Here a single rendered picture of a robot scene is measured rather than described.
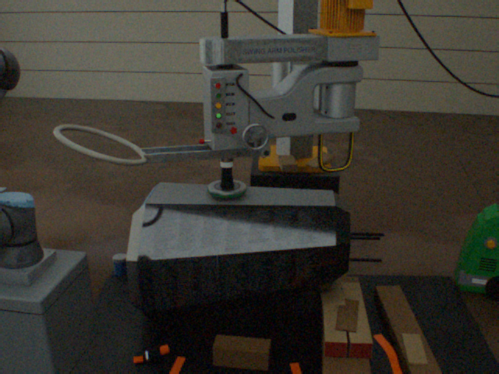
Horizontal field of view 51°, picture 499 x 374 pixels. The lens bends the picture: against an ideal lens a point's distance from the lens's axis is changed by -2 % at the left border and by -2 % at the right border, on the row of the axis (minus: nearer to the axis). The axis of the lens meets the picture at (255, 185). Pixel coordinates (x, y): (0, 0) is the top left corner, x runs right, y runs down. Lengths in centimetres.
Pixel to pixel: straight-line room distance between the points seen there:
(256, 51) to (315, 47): 32
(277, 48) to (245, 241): 101
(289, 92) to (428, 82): 617
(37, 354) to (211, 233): 110
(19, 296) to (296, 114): 164
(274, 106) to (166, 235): 89
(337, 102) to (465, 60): 607
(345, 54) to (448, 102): 619
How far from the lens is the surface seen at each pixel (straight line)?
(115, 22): 952
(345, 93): 301
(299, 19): 354
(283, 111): 288
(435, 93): 897
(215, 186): 301
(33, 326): 222
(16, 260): 226
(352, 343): 286
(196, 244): 286
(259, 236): 285
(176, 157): 283
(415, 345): 308
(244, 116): 281
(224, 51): 272
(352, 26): 294
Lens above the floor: 195
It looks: 21 degrees down
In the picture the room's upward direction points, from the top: straight up
